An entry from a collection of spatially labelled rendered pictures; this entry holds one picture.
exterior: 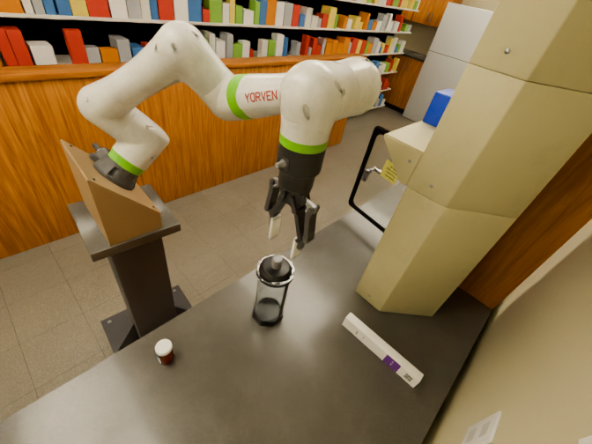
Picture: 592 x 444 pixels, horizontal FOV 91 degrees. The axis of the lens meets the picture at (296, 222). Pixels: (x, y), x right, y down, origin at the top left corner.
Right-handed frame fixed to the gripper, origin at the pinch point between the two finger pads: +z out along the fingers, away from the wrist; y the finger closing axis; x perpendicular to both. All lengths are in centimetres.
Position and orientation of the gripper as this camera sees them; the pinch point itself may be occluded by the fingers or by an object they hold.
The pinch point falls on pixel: (284, 238)
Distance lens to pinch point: 72.8
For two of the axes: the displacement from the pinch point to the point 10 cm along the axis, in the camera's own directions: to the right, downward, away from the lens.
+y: 6.9, 5.5, -4.7
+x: 7.1, -3.8, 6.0
